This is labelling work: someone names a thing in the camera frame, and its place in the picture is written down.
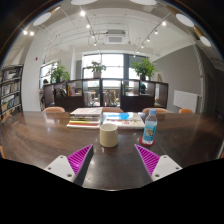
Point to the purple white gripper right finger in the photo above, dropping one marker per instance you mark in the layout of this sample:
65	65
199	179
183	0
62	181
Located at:
154	167

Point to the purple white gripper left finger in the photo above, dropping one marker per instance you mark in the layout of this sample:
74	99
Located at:
73	167

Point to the clear plastic water bottle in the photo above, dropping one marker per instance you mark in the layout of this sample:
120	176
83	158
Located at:
150	127

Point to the red round coaster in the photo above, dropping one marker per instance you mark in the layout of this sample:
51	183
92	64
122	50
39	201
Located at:
145	144

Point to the cream ceramic cup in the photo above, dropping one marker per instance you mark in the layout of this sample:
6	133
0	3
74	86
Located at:
108	135

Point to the stack of books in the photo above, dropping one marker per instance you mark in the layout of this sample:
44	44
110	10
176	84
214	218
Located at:
89	117

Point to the flat magazine with blue cover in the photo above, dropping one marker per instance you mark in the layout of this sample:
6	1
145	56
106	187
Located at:
127	120

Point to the orange chair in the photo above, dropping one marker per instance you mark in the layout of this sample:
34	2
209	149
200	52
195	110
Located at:
54	109
184	110
112	109
158	110

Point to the left orange chair back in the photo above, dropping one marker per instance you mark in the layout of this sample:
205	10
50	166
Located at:
54	109

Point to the far right orange chair back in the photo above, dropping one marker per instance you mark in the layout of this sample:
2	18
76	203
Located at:
184	110

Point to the middle orange chair back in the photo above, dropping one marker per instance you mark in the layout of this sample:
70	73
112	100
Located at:
112	109

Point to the dark wooden shelf divider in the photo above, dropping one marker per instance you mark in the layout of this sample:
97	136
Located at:
130	95

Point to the left potted green plant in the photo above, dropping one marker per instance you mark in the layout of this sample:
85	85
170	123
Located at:
59	73

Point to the potted green plant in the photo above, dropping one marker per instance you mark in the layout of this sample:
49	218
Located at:
97	68
144	69
59	73

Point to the right potted green plant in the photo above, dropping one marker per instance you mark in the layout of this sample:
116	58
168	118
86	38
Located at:
144	69

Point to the middle potted green plant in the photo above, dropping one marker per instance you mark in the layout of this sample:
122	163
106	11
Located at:
97	68

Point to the ceiling air conditioner unit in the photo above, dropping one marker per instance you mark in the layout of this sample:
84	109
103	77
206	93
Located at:
113	36

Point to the white board leaning on wall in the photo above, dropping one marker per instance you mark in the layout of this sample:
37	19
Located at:
186	100

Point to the bookshelf at left wall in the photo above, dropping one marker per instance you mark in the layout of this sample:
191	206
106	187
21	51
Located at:
10	90

